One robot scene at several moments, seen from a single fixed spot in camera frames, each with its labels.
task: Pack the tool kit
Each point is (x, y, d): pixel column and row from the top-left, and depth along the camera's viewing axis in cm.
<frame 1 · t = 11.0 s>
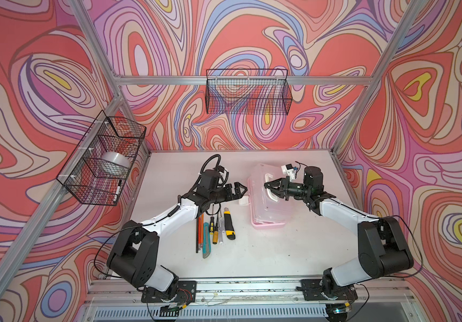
left hand: (241, 190, 84), fingers open
right hand: (266, 189, 82), fingers closed
pink plastic tool box: (268, 209, 77), point 19 cm above the table
teal utility knife: (206, 241, 87), on the table
black yellow screwdriver: (211, 225, 90), point 2 cm above the table
amber handled screwdriver: (215, 233, 89), point 2 cm above the table
black yellow box cutter: (229, 230, 90), on the table

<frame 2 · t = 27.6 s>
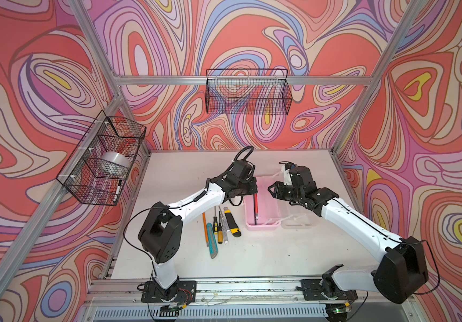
left hand: (260, 185, 85), fingers closed
right hand: (272, 193, 83), fingers open
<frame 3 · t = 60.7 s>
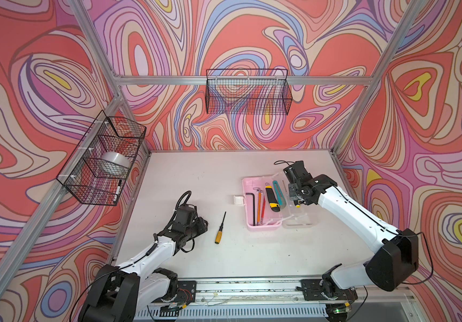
left hand: (208, 222, 88), fingers open
right hand: (303, 194, 82), fingers closed
amber handled screwdriver: (219, 234, 88), point 2 cm above the table
black yellow box cutter: (272, 199, 91), point 10 cm above the table
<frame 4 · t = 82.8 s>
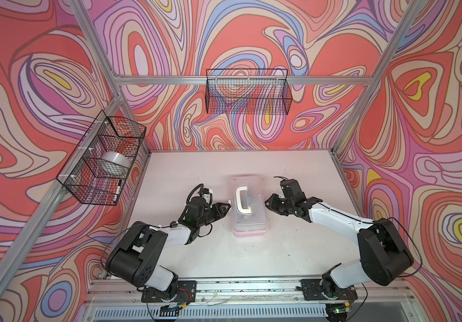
left hand: (231, 207, 88), fingers open
right hand: (267, 207, 89), fingers open
pink plastic tool box: (249, 214, 84), point 12 cm above the table
